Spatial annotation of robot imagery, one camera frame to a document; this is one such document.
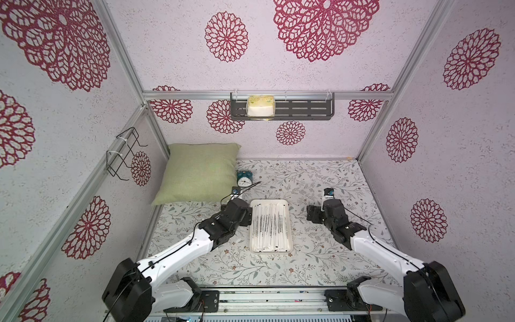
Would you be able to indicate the white plastic storage tray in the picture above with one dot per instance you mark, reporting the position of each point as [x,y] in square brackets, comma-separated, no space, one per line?
[270,231]

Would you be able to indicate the teal alarm clock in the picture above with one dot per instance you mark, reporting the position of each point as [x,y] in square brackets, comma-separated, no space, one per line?
[244,178]

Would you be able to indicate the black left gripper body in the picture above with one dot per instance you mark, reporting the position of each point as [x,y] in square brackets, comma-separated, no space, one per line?
[245,220]

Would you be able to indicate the black wire wall rack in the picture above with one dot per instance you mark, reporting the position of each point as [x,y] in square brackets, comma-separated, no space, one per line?
[115,159]

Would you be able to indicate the dark metal wall shelf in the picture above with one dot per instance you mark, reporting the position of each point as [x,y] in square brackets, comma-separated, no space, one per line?
[287,110]

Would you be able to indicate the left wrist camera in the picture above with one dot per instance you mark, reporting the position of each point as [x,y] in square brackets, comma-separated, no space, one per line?
[235,191]

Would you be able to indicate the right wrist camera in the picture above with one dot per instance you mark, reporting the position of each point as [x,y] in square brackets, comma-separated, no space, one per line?
[328,194]

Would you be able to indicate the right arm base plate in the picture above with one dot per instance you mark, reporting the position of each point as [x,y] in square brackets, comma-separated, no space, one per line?
[343,300]

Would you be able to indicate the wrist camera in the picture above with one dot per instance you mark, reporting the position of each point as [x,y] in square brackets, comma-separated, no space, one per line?
[328,194]
[235,191]

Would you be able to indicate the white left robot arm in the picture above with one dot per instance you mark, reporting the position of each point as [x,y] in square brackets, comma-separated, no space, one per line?
[138,289]

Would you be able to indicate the green linen pillow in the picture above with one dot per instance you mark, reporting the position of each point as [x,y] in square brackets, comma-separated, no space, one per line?
[198,173]

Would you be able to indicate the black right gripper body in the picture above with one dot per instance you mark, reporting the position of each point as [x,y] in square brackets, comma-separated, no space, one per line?
[318,213]

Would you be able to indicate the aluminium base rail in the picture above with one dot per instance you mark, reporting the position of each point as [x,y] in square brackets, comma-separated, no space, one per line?
[275,304]

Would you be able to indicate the yellow sponge pack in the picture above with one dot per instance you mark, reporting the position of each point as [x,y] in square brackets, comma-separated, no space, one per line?
[261,106]

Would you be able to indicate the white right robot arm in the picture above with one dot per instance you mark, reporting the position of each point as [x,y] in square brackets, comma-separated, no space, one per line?
[425,291]

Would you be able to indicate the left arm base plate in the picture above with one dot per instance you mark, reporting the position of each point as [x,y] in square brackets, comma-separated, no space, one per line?
[203,302]

